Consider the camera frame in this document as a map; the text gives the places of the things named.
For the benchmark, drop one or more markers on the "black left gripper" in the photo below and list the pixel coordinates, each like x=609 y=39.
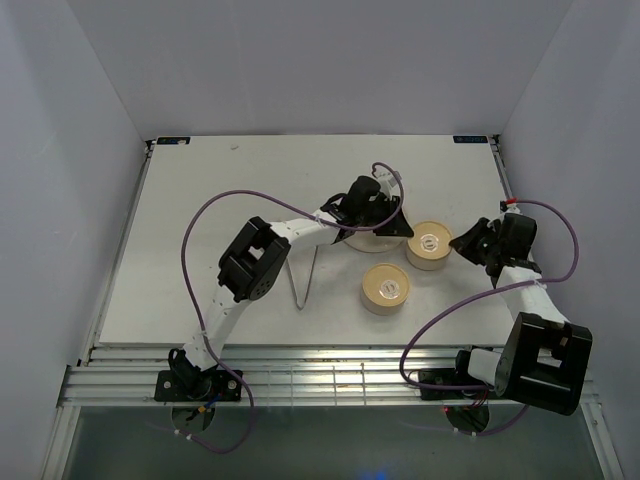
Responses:
x=399 y=227

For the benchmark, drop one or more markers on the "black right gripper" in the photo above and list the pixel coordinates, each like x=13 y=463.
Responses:
x=463 y=243

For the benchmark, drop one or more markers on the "wooden round lid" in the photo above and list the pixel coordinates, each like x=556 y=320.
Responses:
x=430 y=236
x=387 y=276

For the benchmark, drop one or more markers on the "steel lunch bowl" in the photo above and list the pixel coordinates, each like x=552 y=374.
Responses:
x=384 y=303
x=427 y=261

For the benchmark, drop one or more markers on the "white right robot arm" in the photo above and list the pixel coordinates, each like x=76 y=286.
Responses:
x=544 y=360

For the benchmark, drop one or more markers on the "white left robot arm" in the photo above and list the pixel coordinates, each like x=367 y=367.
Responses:
x=250 y=265

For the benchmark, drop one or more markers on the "blue and white plate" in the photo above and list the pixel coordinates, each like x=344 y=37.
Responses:
x=369 y=242

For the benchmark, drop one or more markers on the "right blue corner label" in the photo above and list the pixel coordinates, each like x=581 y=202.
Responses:
x=470 y=139

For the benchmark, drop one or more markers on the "blue corner label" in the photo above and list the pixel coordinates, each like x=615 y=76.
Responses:
x=173 y=140
x=470 y=139

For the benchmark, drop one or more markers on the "left blue corner label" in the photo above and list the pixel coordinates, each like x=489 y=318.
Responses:
x=173 y=140

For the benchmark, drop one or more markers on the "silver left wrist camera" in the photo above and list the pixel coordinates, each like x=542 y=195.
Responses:
x=387 y=181

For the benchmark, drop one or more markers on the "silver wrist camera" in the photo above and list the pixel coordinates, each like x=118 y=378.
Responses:
x=387 y=181
x=509 y=206

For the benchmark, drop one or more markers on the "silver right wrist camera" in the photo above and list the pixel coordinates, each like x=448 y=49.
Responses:
x=509 y=206

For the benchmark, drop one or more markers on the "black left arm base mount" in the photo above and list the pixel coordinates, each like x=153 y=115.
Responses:
x=215 y=384

